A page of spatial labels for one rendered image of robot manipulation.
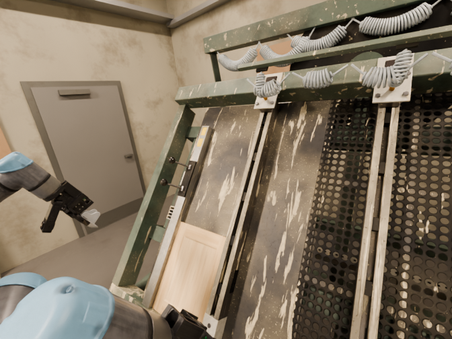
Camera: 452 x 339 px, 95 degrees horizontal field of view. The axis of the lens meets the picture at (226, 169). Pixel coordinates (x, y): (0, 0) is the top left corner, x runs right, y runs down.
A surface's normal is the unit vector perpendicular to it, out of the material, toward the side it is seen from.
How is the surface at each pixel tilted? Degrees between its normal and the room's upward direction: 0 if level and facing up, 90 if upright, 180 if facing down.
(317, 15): 90
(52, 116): 90
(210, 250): 51
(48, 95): 90
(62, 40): 90
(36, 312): 27
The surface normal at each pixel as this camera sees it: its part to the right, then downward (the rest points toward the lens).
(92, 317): 0.89, -0.42
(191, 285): -0.48, -0.34
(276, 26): -0.55, 0.32
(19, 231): 0.75, 0.15
